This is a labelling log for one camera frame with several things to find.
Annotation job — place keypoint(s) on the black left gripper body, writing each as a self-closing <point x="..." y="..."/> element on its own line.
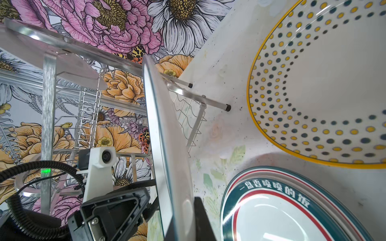
<point x="113" y="217"/>

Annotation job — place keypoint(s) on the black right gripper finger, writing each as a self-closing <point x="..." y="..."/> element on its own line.
<point x="204" y="231"/>

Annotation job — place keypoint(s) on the white plate teal rim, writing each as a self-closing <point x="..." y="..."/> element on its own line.
<point x="171" y="164"/>

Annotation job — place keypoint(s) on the white plate grey swirl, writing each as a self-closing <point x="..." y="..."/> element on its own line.
<point x="274" y="204"/>

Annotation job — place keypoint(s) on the silver metal dish rack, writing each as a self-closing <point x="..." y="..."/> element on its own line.
<point x="81" y="113"/>

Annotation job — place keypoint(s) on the white plate yellow rim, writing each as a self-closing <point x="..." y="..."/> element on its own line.
<point x="317" y="86"/>

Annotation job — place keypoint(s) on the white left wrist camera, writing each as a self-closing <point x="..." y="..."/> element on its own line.
<point x="97" y="164"/>

